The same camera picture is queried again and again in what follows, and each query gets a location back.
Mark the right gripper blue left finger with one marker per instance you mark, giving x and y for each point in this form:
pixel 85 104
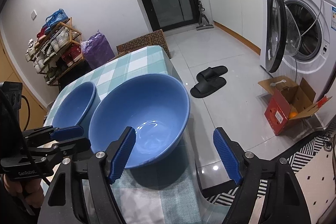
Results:
pixel 118 153

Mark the vacuum cleaner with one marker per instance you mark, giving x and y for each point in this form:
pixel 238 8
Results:
pixel 203 22

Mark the wooden door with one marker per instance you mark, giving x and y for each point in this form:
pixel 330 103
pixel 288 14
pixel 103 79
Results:
pixel 30 114

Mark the black slipper far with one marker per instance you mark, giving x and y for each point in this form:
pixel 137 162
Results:
pixel 211 73

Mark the blue bowl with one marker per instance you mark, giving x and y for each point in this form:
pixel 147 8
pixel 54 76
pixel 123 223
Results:
pixel 78 107
pixel 157 106

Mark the red orange cardboard box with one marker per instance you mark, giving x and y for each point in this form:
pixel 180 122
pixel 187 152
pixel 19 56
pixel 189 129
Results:
pixel 290 102

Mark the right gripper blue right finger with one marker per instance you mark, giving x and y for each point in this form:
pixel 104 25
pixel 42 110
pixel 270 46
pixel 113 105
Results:
pixel 230 154

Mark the wooden shoe rack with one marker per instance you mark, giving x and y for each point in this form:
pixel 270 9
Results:
pixel 57 48

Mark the purple plastic bag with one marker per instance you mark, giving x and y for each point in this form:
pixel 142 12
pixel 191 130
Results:
pixel 97 50

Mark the black slipper near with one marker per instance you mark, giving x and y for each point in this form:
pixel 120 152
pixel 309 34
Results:
pixel 205 88

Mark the patterned cardboard box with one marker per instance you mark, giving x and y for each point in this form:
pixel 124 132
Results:
pixel 156 38

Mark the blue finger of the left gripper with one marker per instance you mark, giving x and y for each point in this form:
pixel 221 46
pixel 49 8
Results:
pixel 70 147
pixel 66 133

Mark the white washing machine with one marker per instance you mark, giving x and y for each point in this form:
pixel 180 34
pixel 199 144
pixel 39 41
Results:
pixel 299 41

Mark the person's left hand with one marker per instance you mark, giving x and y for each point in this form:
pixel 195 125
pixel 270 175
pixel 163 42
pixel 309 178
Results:
pixel 32 190

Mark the teal checked tablecloth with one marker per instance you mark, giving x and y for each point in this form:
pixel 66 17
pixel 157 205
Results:
pixel 150 190

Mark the black white patterned rug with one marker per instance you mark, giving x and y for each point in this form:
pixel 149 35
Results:
pixel 298 156

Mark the black slipper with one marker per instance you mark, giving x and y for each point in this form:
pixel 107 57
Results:
pixel 205 88
pixel 211 73

